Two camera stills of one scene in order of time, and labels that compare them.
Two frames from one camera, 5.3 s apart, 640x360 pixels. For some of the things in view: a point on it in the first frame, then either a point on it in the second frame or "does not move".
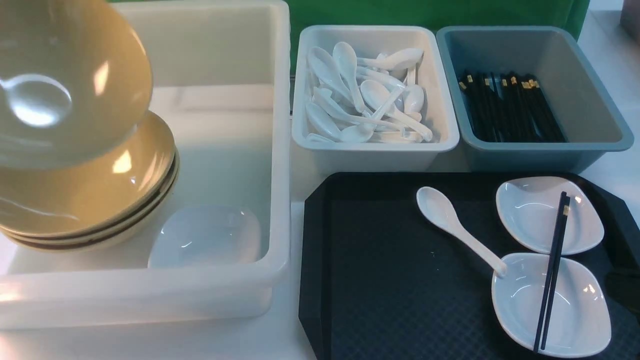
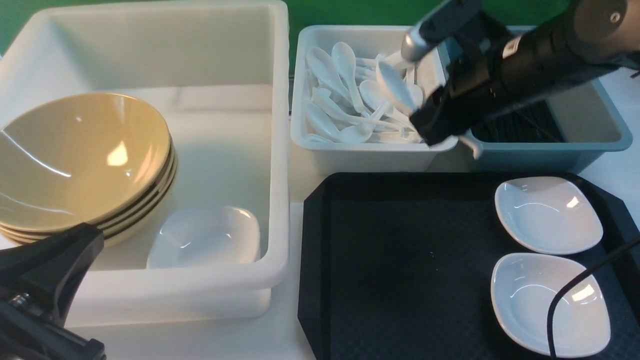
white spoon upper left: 324,66 does not move
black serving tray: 380,280 does not move
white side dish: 528,208 does not move
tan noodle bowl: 75,81 → 83,159
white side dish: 580,321 does not move
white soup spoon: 440,209 → 397,85
